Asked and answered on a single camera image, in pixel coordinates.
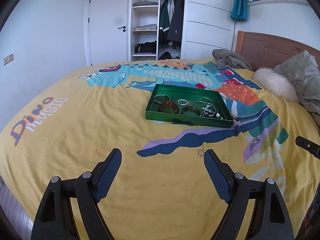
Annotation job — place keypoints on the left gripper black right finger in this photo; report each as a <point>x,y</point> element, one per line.
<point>270,218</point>

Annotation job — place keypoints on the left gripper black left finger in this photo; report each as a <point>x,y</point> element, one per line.
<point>55,219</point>

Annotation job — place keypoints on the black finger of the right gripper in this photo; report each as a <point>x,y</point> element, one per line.
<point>308,145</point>

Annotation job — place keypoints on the twisted silver bangle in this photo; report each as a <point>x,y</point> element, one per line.
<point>183,102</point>

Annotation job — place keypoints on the thin gold bangle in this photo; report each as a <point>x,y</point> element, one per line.
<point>161,98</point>

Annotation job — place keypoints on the green jewelry box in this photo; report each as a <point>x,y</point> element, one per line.
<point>214,112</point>

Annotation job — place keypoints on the white fluffy pillow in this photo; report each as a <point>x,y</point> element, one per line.
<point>276,84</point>

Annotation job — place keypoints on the olive green jacket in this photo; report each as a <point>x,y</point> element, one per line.
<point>302,71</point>

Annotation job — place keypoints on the yellow dinosaur bedspread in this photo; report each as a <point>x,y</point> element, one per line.
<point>162,189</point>

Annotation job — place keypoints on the brown wooden headboard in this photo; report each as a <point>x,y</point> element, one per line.
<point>267,51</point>

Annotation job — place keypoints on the grey crumpled blanket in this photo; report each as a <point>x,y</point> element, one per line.
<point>229,59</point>

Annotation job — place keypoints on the small amber bangle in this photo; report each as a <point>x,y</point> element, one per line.
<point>190,111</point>

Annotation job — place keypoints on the large amber bangle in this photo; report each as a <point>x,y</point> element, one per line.
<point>168,107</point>

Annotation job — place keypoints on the teal hanging cloth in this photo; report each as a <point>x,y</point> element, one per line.
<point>239,12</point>

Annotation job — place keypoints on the dark hanging coat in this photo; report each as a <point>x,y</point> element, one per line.
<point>176,13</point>

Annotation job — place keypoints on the white open wardrobe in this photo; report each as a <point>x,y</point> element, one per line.
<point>206,25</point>

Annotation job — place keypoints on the black folded clothes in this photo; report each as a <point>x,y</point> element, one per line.
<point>147,47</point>

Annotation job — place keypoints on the green hanging jacket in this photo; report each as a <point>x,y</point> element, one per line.
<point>164,25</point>

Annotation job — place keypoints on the white door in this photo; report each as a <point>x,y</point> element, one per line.
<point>105,26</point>

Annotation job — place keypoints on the grey folded clothes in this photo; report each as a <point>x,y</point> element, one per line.
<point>144,3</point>

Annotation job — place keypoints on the wall light switch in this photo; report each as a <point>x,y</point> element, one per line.
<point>8,59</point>

